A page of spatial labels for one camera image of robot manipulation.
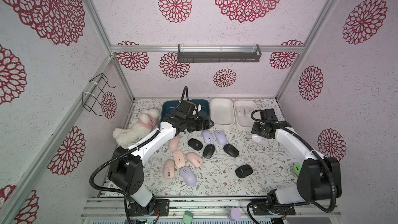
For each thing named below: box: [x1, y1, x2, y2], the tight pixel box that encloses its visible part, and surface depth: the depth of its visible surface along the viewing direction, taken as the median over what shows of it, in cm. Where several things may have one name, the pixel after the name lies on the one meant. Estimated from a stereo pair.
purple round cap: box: [227, 207, 242, 222], surface depth 66 cm
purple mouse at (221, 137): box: [214, 129, 228, 147], surface depth 99 cm
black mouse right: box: [223, 143, 240, 158], surface depth 94 cm
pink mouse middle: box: [173, 149, 186, 169], surface depth 89 cm
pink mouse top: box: [168, 134, 180, 152], surface depth 96 cm
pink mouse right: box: [185, 151, 204, 168], surface depth 89 cm
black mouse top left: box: [187, 138, 204, 151], surface depth 96 cm
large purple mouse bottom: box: [179, 165, 198, 187], surface depth 83 cm
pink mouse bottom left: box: [163, 159, 176, 179], surface depth 85 cm
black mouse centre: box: [202, 143, 216, 160], surface depth 93 cm
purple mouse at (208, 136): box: [201, 129, 215, 144], surface depth 98 cm
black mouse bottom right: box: [235, 164, 253, 179], surface depth 85 cm
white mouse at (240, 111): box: [236, 105, 245, 117], surface depth 112 cm
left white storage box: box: [209, 98, 235, 126], surface depth 115 cm
